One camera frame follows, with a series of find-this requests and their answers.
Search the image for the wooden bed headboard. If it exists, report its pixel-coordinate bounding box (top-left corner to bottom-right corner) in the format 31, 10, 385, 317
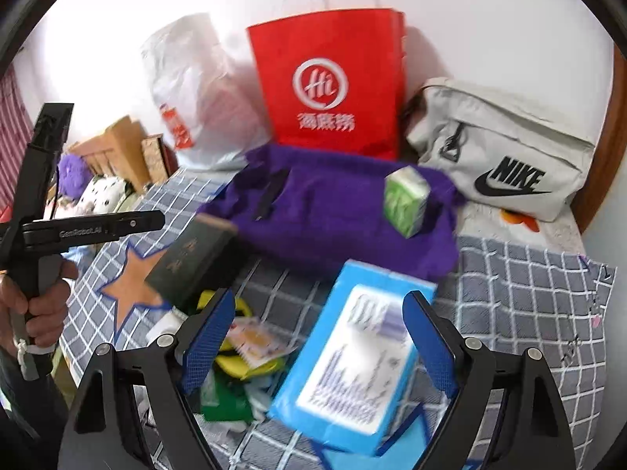
67, 115, 154, 193

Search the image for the brown patterned box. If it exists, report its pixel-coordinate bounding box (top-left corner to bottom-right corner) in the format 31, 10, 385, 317
141, 133, 180, 183

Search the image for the beige fabric sling bag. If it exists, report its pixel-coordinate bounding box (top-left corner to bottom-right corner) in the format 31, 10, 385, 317
404, 77, 597, 222

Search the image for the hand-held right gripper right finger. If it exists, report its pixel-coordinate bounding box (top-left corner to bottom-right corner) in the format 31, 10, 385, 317
402, 290, 584, 470

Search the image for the white plastic shopping bag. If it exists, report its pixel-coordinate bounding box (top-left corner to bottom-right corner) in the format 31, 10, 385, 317
140, 13, 271, 171

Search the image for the red paper bag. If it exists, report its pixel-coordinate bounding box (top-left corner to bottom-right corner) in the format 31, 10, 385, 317
246, 0, 408, 161

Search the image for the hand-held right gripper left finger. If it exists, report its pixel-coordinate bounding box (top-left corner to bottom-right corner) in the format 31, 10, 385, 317
59, 288, 236, 470

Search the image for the white printed bed sheet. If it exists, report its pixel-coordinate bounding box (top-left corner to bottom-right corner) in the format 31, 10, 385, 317
455, 200, 619, 353

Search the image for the pink printed packet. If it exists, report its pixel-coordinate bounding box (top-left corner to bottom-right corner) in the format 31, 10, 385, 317
226, 315, 291, 369

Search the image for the white spotted plush toy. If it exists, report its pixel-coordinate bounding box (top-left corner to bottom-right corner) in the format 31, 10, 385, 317
51, 176, 134, 219

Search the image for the green plastic packet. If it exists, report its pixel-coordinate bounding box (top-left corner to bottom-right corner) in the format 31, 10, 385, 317
198, 367, 256, 423

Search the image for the dark green box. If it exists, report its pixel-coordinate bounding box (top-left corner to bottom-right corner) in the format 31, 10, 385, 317
144, 219, 246, 310

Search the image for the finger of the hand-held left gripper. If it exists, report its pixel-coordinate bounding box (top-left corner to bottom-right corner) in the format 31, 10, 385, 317
120, 210, 166, 239

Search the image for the blue wet wipes pack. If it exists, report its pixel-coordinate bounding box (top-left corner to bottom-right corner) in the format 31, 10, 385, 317
268, 259, 438, 457

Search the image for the yellow and black glove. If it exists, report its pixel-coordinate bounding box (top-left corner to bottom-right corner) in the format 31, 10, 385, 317
195, 289, 290, 383

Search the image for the purple plush toy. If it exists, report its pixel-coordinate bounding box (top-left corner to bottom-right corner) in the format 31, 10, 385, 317
58, 153, 90, 197

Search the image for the green tissue pack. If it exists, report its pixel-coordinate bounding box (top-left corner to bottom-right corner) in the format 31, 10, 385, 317
383, 165, 432, 240

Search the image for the purple cloth bag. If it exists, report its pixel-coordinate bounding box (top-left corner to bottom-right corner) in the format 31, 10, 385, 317
197, 144, 466, 282

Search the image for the red striped curtain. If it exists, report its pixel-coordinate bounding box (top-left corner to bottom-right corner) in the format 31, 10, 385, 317
0, 66, 36, 209

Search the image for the grey checked blanket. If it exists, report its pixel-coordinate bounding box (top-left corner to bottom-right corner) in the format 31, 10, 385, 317
59, 166, 619, 470

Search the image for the person's left hand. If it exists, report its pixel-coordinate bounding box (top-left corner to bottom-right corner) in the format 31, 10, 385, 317
0, 262, 80, 351

